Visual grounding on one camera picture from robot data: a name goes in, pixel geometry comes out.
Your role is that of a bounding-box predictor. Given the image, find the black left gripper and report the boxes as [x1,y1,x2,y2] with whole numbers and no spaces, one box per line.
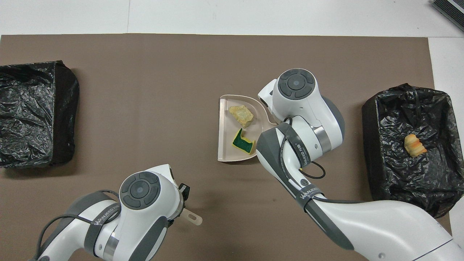
[178,183,191,202]

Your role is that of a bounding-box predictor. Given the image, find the beige hand brush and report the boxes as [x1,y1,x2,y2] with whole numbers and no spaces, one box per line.
[181,208,203,226]

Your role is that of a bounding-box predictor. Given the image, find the beige plastic dustpan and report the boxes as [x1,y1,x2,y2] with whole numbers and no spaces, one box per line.
[217,95,278,163]

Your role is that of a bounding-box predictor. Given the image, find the green and yellow sponge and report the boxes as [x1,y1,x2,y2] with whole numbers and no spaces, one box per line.
[232,128,256,153]

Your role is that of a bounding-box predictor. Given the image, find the pale bread chunk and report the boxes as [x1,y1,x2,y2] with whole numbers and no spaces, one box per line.
[228,104,255,129]

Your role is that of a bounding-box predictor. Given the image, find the bin covered by black bag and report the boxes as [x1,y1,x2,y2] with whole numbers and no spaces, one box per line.
[0,60,80,169]

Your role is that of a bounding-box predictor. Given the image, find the open bin with black bag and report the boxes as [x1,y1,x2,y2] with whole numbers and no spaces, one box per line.
[362,83,456,218]

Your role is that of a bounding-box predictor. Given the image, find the brown table mat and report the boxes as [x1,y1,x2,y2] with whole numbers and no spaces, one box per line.
[0,34,453,261]

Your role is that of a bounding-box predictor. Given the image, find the striped croissant piece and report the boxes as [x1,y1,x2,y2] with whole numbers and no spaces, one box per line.
[404,133,427,157]

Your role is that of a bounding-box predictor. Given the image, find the dark ribbed box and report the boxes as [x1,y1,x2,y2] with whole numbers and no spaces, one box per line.
[431,0,464,23]

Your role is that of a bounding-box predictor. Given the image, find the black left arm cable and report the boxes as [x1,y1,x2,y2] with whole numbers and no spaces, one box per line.
[36,190,122,256]

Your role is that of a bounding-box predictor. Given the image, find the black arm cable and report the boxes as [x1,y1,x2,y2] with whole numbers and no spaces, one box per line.
[278,116,363,203]
[36,190,122,256]

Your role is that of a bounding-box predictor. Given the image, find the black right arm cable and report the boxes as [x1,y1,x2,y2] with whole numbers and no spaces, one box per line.
[278,116,363,203]

